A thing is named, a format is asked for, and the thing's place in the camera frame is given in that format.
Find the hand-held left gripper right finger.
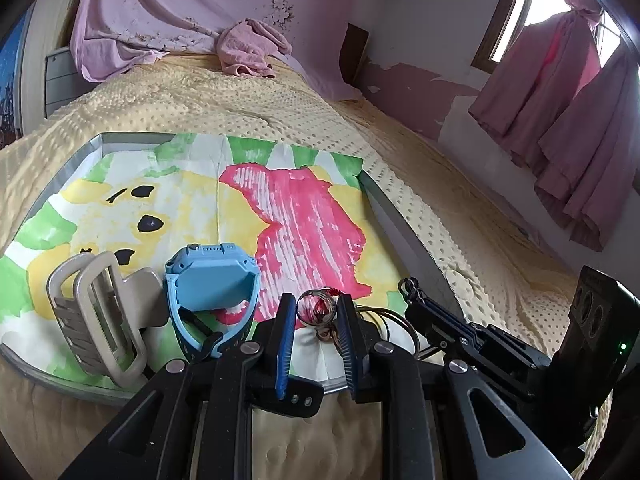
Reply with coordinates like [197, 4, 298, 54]
[336, 294, 576, 480]

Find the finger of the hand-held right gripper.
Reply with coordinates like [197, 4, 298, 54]
[405, 306, 542, 404]
[406, 295, 552, 372]

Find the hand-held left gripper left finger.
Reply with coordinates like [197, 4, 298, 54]
[60, 292, 326, 480]

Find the silver ring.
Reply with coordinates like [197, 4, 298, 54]
[296, 291, 335, 329]

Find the thin brown hair tie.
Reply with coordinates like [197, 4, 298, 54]
[357, 306, 422, 359]

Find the blue smartwatch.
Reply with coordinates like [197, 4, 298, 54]
[163, 242, 261, 364]

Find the grey metal tray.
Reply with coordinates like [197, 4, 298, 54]
[0, 131, 462, 407]

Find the beige hair claw clip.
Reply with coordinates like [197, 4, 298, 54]
[46, 250, 171, 391]

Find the painted paper sheet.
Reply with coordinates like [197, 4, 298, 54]
[0, 132, 402, 391]

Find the pink window curtain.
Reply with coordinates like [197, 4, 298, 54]
[533, 44, 640, 254]
[468, 7, 604, 169]

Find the brown wooden board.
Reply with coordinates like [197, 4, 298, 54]
[339, 22, 371, 87]

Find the pink towel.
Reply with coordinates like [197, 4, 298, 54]
[215, 18, 294, 80]

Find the grey drawer cabinet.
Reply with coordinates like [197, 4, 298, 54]
[43, 45, 96, 121]

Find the pink bed sheet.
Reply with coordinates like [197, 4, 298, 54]
[69, 0, 367, 102]

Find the blue printed curtain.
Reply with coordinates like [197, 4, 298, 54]
[0, 19, 32, 147]

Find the beige wooden wardrobe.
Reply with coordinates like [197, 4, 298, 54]
[19, 0, 92, 137]

